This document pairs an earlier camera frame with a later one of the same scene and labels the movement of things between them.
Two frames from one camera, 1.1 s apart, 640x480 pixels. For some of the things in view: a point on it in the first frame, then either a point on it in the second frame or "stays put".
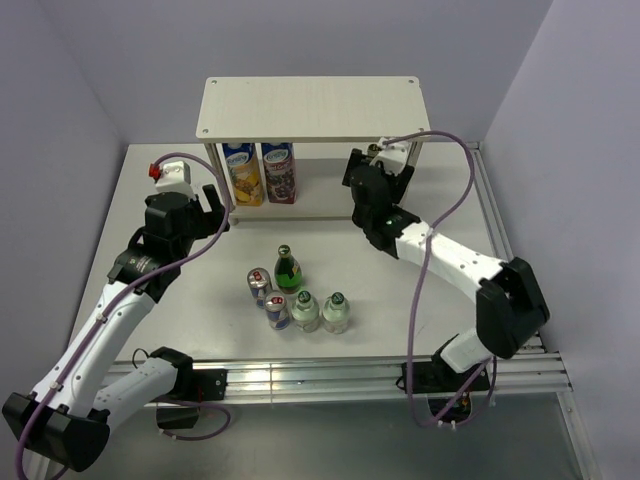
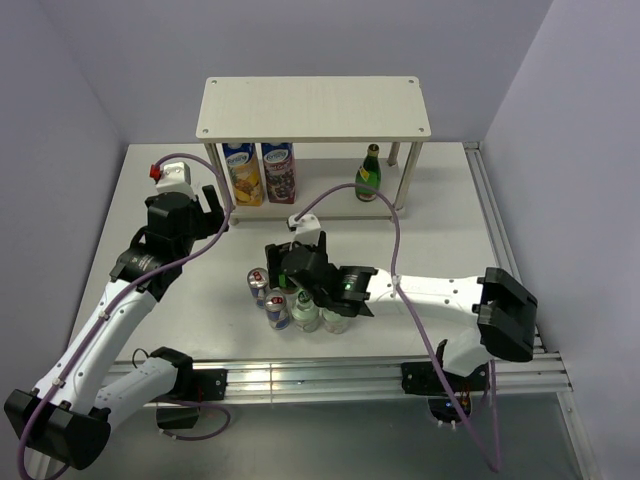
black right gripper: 401,183 to 274,252
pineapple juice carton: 245,173 stays put
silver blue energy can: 259,285 stays put
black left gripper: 210,221 stays put
